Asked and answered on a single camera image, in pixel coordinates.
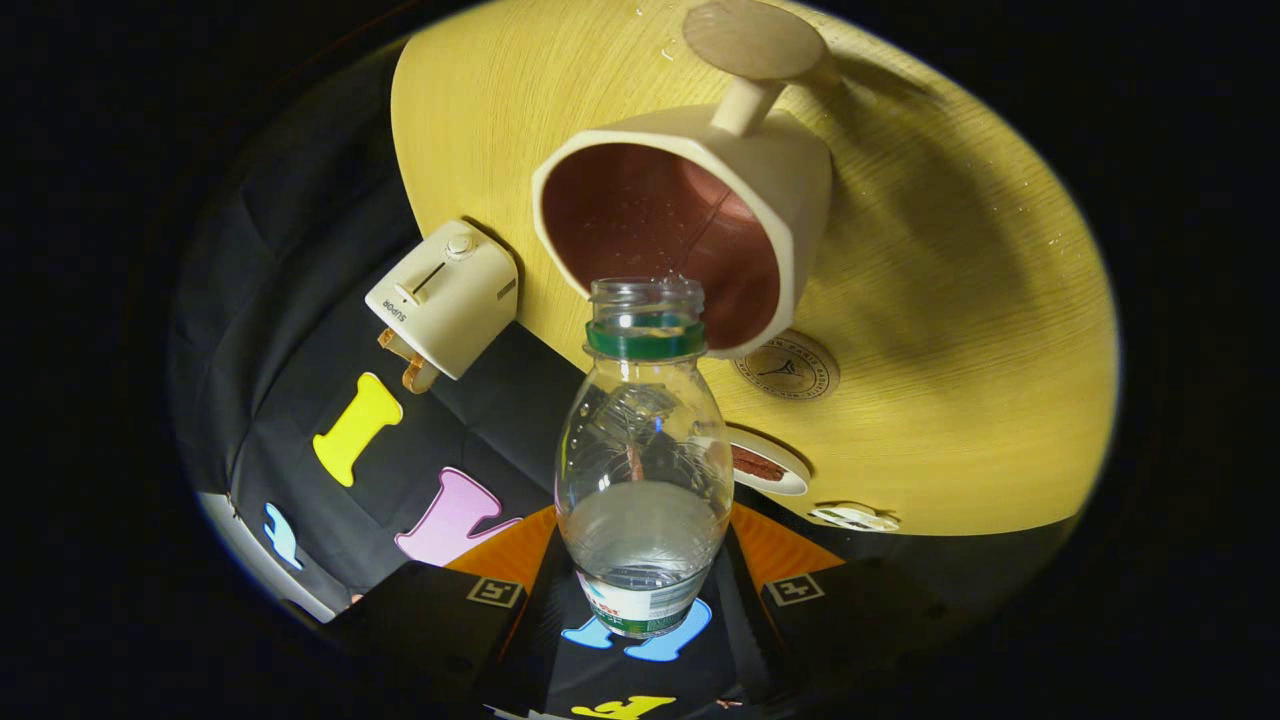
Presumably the wooden table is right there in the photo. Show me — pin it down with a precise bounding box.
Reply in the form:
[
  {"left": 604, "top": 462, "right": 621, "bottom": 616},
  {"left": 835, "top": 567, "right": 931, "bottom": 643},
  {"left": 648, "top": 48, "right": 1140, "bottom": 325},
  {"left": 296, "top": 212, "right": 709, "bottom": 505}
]
[{"left": 390, "top": 0, "right": 1121, "bottom": 538}]

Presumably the round cork coaster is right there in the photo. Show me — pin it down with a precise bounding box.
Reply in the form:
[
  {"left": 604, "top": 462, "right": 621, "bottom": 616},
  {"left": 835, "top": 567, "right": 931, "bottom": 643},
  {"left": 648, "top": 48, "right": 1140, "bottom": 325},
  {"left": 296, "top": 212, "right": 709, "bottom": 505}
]
[{"left": 733, "top": 330, "right": 841, "bottom": 403}]

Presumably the white toaster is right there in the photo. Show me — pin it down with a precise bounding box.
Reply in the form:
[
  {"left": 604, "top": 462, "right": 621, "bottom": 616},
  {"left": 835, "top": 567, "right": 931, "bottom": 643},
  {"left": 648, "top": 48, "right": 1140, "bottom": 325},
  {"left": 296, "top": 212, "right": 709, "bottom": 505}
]
[{"left": 364, "top": 220, "right": 520, "bottom": 382}]

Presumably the black backdrop cloth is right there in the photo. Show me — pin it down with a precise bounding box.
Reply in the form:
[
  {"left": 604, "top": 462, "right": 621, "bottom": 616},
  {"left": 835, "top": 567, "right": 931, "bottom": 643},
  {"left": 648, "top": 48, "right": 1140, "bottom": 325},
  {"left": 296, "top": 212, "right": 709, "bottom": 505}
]
[{"left": 168, "top": 40, "right": 1081, "bottom": 720}]

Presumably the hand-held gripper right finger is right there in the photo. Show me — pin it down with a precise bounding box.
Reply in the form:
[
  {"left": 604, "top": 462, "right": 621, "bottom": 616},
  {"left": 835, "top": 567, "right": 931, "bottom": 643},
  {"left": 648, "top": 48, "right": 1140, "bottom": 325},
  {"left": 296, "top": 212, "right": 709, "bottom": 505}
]
[{"left": 715, "top": 503, "right": 961, "bottom": 711}]

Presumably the red meat steak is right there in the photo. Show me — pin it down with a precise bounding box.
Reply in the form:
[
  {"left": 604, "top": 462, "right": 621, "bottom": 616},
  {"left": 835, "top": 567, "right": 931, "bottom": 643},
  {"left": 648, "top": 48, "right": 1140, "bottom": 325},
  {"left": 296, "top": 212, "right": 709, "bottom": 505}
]
[{"left": 732, "top": 445, "right": 787, "bottom": 483}]

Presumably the clear plastic juice bottle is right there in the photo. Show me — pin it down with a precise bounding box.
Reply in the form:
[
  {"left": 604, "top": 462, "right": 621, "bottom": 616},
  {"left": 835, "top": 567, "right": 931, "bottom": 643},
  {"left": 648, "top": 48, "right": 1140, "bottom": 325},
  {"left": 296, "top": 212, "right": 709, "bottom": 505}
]
[{"left": 555, "top": 277, "right": 734, "bottom": 639}]

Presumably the beige cup with pink inside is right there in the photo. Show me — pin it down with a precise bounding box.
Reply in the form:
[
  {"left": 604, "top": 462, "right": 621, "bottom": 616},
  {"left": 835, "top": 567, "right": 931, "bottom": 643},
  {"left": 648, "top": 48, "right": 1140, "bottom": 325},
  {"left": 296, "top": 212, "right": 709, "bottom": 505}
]
[{"left": 530, "top": 0, "right": 843, "bottom": 361}]

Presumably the white round plate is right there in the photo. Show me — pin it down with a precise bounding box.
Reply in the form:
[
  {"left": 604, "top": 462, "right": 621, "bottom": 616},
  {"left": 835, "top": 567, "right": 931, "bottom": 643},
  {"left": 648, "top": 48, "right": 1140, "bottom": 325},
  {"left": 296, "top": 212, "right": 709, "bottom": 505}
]
[{"left": 725, "top": 425, "right": 811, "bottom": 497}]

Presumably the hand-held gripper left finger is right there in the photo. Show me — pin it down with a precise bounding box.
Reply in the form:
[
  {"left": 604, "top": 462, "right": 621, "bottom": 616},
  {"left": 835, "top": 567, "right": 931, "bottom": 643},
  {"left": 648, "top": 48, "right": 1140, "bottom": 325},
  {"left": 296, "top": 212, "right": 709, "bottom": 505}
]
[{"left": 330, "top": 505, "right": 578, "bottom": 716}]

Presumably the white seasoning tray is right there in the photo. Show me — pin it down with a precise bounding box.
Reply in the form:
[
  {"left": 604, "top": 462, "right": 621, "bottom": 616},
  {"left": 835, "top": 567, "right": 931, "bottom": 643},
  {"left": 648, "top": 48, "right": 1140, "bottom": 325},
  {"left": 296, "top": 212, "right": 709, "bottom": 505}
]
[{"left": 808, "top": 503, "right": 901, "bottom": 533}]

